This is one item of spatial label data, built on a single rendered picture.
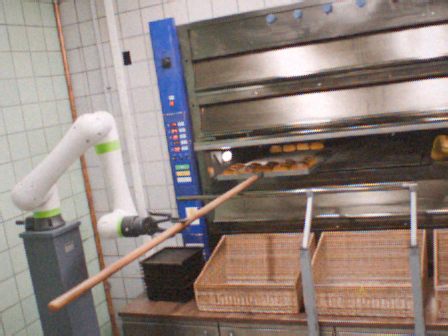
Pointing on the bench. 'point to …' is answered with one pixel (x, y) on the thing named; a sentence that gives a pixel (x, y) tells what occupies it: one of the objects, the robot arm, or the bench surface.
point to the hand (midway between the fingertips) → (180, 225)
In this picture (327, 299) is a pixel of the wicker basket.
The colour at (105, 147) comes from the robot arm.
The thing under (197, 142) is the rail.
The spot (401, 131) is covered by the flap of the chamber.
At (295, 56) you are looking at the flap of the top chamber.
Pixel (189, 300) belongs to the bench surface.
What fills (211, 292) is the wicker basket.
